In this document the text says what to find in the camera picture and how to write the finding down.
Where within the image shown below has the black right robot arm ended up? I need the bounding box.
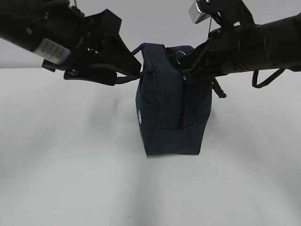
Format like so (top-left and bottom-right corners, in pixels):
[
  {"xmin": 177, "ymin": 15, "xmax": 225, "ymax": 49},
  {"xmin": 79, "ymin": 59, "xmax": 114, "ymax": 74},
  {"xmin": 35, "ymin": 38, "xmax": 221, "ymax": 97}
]
[{"xmin": 179, "ymin": 15, "xmax": 301, "ymax": 79}]

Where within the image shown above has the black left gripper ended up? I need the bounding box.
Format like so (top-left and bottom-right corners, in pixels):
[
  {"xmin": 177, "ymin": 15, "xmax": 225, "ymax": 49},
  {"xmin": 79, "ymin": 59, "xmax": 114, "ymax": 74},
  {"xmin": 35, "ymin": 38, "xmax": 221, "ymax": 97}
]
[{"xmin": 42, "ymin": 9, "xmax": 141, "ymax": 86}]

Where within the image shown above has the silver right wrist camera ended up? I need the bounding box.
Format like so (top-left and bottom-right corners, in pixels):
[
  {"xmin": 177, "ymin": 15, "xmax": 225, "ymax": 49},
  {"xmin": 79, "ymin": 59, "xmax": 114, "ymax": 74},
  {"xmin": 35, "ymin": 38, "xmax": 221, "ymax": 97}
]
[{"xmin": 188, "ymin": 0, "xmax": 226, "ymax": 24}]

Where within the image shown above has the dark blue lunch bag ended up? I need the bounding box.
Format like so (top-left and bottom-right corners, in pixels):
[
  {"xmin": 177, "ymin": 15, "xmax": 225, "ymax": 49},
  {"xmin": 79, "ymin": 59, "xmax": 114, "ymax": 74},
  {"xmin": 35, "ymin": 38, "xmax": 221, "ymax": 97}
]
[{"xmin": 63, "ymin": 42, "xmax": 227, "ymax": 157}]

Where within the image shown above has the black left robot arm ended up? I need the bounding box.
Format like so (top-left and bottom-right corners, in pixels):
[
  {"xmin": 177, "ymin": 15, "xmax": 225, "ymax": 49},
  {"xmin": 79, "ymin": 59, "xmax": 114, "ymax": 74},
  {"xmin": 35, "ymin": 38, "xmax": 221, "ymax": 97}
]
[{"xmin": 0, "ymin": 0, "xmax": 142, "ymax": 86}]

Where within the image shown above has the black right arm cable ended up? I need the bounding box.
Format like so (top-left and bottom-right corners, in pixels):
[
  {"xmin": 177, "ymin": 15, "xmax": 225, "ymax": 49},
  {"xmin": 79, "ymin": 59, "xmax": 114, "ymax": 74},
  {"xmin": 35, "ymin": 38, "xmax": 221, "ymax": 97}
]
[{"xmin": 252, "ymin": 67, "xmax": 286, "ymax": 89}]

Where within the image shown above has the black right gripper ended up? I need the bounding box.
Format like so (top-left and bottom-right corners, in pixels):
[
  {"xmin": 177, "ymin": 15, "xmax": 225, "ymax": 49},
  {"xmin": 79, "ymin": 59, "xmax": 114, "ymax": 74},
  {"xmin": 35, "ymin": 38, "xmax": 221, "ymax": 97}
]
[{"xmin": 179, "ymin": 28, "xmax": 245, "ymax": 80}]

